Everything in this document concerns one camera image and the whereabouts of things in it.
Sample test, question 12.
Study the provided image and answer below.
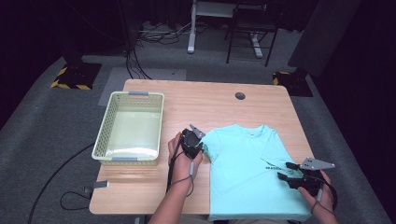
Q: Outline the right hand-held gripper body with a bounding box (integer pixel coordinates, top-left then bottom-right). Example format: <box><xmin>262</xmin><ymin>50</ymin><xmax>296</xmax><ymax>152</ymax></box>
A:
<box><xmin>295</xmin><ymin>157</ymin><xmax>336</xmax><ymax>192</ymax></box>

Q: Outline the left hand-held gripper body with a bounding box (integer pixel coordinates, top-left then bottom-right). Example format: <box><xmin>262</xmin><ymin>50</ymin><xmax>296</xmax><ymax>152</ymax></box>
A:
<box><xmin>180</xmin><ymin>124</ymin><xmax>206</xmax><ymax>161</ymax></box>

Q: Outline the teal t-shirt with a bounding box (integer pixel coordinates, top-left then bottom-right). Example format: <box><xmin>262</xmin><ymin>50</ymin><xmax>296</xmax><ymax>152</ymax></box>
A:
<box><xmin>201</xmin><ymin>123</ymin><xmax>313</xmax><ymax>222</ymax></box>

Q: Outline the person's right hand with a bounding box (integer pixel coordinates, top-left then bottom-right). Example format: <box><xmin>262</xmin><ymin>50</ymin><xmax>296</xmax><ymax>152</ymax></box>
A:
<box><xmin>297</xmin><ymin>170</ymin><xmax>335</xmax><ymax>216</ymax></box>

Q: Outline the person's left hand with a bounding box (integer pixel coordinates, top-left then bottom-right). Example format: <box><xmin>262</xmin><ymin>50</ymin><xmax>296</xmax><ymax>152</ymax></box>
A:
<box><xmin>167</xmin><ymin>132</ymin><xmax>204</xmax><ymax>188</ymax></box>

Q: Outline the pale green plastic basket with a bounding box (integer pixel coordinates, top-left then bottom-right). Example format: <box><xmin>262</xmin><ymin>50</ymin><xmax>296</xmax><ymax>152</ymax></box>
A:
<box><xmin>91</xmin><ymin>91</ymin><xmax>165</xmax><ymax>166</ymax></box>

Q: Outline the grey floor mat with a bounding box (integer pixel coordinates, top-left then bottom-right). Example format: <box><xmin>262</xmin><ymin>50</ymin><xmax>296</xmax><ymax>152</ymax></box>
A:
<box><xmin>97</xmin><ymin>66</ymin><xmax>188</xmax><ymax>107</ymax></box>

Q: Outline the black yellow striped stand base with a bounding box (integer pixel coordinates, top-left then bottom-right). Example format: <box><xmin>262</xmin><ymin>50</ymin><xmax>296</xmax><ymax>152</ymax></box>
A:
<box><xmin>49</xmin><ymin>62</ymin><xmax>103</xmax><ymax>91</ymax></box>
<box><xmin>272</xmin><ymin>70</ymin><xmax>314</xmax><ymax>98</ymax></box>

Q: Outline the black metal chair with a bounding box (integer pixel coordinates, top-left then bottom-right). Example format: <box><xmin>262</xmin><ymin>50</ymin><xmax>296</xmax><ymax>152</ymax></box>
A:
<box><xmin>224</xmin><ymin>0</ymin><xmax>282</xmax><ymax>68</ymax></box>

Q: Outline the dark grey panel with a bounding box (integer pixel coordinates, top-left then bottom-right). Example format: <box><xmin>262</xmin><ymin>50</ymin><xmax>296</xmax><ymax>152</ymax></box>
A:
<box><xmin>287</xmin><ymin>0</ymin><xmax>364</xmax><ymax>78</ymax></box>

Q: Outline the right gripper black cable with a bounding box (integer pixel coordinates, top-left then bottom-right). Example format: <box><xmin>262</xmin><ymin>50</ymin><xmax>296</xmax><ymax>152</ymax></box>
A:
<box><xmin>310</xmin><ymin>173</ymin><xmax>339</xmax><ymax>217</ymax></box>

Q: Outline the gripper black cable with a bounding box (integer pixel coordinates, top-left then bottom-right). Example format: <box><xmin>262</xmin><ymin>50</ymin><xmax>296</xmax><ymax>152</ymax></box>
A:
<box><xmin>166</xmin><ymin>139</ymin><xmax>196</xmax><ymax>198</ymax></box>
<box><xmin>310</xmin><ymin>173</ymin><xmax>339</xmax><ymax>217</ymax></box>

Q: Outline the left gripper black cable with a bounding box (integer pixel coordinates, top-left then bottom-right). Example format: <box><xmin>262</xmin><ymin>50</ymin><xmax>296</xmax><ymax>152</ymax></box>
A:
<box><xmin>166</xmin><ymin>139</ymin><xmax>196</xmax><ymax>198</ymax></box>

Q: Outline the white desk frame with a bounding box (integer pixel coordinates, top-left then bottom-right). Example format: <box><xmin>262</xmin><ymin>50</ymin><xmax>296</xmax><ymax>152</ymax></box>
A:
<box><xmin>186</xmin><ymin>0</ymin><xmax>264</xmax><ymax>60</ymax></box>

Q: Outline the small plug with looped cable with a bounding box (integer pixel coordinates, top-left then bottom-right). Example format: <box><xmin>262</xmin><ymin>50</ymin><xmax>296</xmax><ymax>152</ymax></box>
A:
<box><xmin>59</xmin><ymin>185</ymin><xmax>94</xmax><ymax>212</ymax></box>

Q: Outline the bundle of black cables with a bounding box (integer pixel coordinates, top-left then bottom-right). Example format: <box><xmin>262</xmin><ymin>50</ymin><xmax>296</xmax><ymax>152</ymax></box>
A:
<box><xmin>124</xmin><ymin>21</ymin><xmax>195</xmax><ymax>80</ymax></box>

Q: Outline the long black floor cable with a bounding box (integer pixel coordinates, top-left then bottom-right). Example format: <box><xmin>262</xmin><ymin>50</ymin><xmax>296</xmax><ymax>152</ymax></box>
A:
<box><xmin>27</xmin><ymin>142</ymin><xmax>96</xmax><ymax>224</ymax></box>

